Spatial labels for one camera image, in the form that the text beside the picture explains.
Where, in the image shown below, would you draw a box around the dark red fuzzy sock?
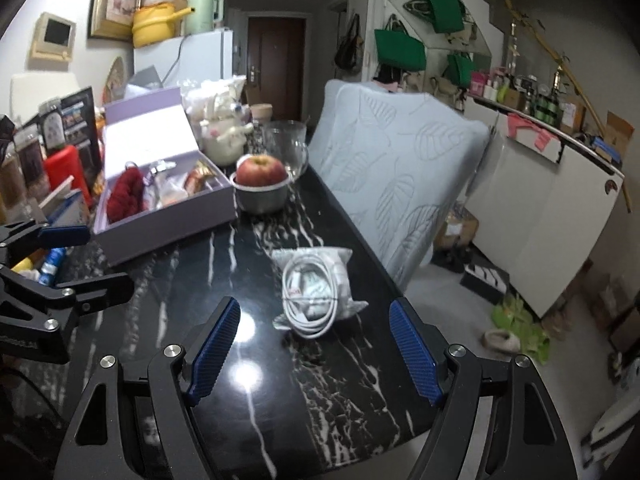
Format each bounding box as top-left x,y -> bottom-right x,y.
106,166 -> 144,223

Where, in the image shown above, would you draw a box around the red snack packet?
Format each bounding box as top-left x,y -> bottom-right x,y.
183,160 -> 217,196

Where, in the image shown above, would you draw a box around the blue white carton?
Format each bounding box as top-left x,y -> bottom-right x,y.
35,176 -> 90,226

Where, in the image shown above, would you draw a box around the red canister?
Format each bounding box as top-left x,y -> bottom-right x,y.
44,145 -> 93,208

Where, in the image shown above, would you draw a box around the green slippers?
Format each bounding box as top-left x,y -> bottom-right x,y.
491,294 -> 551,365

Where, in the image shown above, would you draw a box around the black printed box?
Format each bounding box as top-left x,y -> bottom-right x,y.
38,87 -> 102,188

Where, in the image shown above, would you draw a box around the small metal bowl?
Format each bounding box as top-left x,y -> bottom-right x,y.
229,174 -> 292,214

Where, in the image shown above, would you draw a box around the lavender gift box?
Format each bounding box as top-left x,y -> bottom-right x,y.
93,87 -> 236,266

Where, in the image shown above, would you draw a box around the red apple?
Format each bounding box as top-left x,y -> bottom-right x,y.
235,155 -> 288,188

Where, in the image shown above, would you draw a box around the white cabinet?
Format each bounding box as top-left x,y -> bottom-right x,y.
464,96 -> 625,318

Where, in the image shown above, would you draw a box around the cream cartoon kettle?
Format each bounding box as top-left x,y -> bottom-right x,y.
200,96 -> 254,167

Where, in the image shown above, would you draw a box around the clear glass mug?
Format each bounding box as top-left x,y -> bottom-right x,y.
264,120 -> 309,181

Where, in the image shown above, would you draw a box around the clear plastic bag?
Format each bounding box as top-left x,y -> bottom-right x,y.
183,75 -> 246,120

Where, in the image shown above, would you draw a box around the beige cup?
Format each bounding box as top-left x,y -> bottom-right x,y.
250,103 -> 273,125

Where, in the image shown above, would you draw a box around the yellow enamel pot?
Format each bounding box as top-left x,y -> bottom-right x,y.
131,2 -> 195,49

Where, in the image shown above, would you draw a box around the white refrigerator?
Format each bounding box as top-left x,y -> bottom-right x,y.
134,28 -> 234,87

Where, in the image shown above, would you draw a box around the mint green electric kettle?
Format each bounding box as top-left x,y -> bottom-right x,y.
183,0 -> 224,35

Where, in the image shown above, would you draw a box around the dark wooden door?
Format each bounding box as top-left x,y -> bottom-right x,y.
246,16 -> 306,120

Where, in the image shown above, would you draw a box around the black hanging handbag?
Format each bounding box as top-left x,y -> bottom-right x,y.
334,13 -> 363,74

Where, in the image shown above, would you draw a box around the large green tote bag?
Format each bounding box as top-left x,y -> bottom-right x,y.
374,14 -> 426,72

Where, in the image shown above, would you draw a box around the upper green tote bag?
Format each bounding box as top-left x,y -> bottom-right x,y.
427,0 -> 464,34

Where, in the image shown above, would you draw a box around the bagged white cable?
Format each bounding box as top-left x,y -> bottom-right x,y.
270,245 -> 370,340

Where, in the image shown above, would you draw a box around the wall intercom panel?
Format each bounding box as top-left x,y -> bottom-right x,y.
29,12 -> 76,63

